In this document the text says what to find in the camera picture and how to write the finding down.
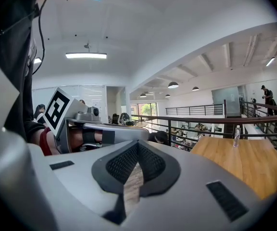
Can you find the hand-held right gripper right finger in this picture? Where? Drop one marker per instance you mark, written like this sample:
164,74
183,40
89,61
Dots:
189,201

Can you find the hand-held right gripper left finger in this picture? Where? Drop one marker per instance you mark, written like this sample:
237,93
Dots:
76,189

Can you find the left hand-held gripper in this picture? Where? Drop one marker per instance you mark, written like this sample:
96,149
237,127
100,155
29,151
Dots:
56,109

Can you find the person's left forearm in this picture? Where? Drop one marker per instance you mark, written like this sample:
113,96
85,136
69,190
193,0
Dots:
33,136

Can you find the round wooden side table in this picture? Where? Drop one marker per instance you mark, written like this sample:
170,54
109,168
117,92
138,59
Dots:
141,124

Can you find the dark red wrist band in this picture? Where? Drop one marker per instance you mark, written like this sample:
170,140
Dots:
46,141

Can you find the clear plastic bottle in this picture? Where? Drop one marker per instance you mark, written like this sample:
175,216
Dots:
236,136

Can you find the black metal railing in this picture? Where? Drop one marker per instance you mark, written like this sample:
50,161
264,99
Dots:
225,120

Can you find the rectangular ceiling light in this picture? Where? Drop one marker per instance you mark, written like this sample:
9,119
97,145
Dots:
37,60
85,55

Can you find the narrow ceiling strip light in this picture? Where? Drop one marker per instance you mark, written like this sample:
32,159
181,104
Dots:
270,61

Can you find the person's black sweater torso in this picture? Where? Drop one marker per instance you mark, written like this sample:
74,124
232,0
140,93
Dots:
8,20

